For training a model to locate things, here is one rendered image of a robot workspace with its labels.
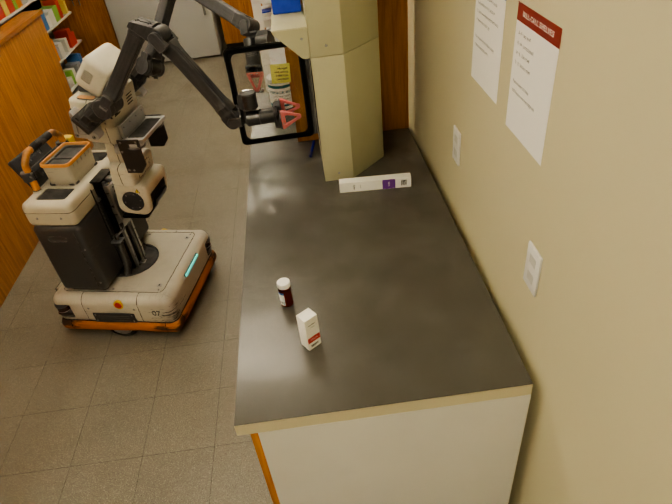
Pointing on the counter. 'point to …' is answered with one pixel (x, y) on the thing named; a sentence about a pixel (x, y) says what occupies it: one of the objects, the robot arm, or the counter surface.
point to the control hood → (292, 31)
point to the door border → (302, 86)
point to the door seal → (236, 95)
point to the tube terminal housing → (346, 83)
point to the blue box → (285, 6)
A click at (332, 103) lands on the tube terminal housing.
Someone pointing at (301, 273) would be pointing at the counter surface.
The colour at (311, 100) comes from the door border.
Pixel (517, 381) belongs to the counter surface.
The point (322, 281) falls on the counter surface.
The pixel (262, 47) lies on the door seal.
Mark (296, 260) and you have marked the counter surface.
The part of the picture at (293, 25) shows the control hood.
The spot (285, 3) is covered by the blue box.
